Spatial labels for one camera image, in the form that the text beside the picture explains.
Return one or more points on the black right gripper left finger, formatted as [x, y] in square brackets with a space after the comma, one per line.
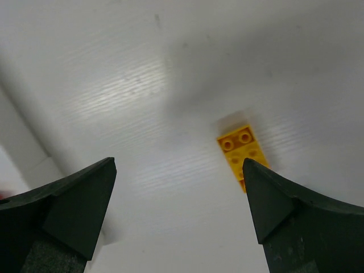
[55, 228]

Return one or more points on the yellow flat lego plate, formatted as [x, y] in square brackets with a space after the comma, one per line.
[238, 145]

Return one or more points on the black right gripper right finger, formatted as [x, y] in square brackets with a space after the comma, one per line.
[302, 230]

